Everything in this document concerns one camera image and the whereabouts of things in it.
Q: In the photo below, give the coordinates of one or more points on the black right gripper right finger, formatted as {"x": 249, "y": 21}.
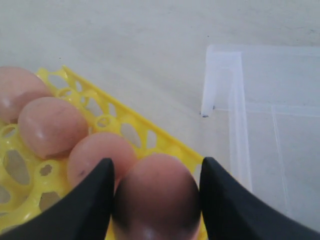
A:
{"x": 231, "y": 212}

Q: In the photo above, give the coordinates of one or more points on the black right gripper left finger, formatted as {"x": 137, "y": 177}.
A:
{"x": 83, "y": 214}

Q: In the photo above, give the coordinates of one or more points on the brown egg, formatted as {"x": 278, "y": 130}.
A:
{"x": 51, "y": 127}
{"x": 157, "y": 200}
{"x": 18, "y": 86}

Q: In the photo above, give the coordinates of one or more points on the yellow plastic egg tray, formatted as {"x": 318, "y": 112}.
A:
{"x": 34, "y": 184}

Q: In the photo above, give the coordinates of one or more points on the clear plastic bin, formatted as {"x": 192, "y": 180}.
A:
{"x": 272, "y": 97}

